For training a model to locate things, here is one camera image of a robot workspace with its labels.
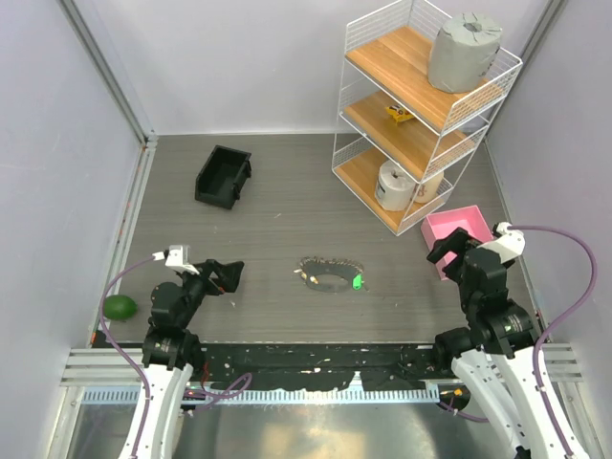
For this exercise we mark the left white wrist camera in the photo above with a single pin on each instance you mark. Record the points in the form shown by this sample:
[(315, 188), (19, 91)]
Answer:
[(177, 260)]

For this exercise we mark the white toilet paper roll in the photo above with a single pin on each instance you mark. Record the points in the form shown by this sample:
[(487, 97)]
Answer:
[(394, 187)]

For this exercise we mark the green lime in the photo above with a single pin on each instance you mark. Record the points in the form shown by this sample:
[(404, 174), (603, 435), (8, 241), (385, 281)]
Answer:
[(119, 307)]

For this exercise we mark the white cable duct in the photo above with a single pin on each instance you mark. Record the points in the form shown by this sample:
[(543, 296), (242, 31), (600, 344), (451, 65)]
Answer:
[(354, 394)]

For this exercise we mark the black plastic bin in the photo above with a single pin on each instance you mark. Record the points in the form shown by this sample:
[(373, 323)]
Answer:
[(222, 178)]

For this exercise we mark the white wire wooden shelf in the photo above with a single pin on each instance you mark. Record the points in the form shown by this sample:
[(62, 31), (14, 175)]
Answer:
[(385, 63)]

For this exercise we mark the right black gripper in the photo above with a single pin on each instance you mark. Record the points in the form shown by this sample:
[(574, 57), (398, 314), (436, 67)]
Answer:
[(456, 243)]

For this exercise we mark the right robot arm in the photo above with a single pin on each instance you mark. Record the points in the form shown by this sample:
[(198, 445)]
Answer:
[(498, 355)]

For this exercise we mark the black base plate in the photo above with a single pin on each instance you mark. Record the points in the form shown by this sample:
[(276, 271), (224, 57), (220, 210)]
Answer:
[(319, 366)]

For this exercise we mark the pink plastic tray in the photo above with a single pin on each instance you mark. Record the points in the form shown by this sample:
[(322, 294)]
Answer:
[(438, 225)]

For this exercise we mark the yellow toy car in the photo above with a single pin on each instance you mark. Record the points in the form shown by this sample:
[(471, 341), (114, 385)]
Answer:
[(398, 113)]

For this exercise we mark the beige cup with print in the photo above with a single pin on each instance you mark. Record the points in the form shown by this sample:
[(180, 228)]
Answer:
[(427, 191)]

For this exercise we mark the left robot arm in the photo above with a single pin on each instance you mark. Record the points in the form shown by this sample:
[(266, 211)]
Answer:
[(171, 355)]

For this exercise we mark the grey wrapped paper roll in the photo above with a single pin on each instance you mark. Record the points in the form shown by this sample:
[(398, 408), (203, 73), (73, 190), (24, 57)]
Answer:
[(463, 51)]

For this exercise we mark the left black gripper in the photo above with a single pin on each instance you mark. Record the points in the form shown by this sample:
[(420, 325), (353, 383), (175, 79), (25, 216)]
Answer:
[(227, 274)]

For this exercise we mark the green key tag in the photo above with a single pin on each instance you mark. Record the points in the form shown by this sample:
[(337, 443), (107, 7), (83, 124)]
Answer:
[(357, 282)]

